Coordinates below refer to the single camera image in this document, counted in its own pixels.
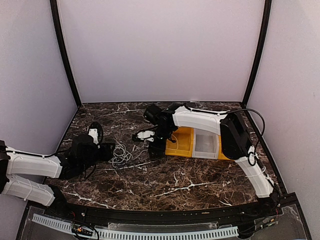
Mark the right black frame post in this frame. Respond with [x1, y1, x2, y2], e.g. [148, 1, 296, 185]
[241, 0, 272, 107]

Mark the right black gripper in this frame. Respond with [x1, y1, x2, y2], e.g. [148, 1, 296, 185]
[148, 124, 174, 158]

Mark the black frame post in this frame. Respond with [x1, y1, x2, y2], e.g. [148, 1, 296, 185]
[49, 0, 82, 108]
[241, 0, 272, 107]

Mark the left black frame post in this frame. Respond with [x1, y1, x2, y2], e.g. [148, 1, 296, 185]
[49, 0, 82, 108]

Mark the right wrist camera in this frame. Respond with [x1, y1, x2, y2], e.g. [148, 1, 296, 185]
[132, 130, 155, 142]

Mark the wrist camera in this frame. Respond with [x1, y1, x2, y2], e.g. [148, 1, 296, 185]
[88, 121, 104, 145]
[132, 130, 155, 142]

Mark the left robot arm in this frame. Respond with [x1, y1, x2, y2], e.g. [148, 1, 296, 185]
[0, 134, 116, 218]

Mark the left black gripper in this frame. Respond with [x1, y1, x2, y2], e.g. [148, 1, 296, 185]
[79, 142, 115, 172]

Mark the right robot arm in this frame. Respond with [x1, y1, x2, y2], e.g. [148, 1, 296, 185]
[136, 103, 280, 217]

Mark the yellow bin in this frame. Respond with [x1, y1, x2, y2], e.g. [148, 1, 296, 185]
[165, 127, 194, 158]
[217, 135, 231, 161]

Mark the white translucent bin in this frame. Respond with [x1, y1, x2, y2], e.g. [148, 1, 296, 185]
[191, 128, 220, 160]

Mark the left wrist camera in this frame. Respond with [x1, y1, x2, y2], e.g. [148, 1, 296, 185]
[88, 121, 104, 145]

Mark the white slotted cable duct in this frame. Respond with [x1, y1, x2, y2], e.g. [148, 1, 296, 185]
[32, 213, 239, 240]

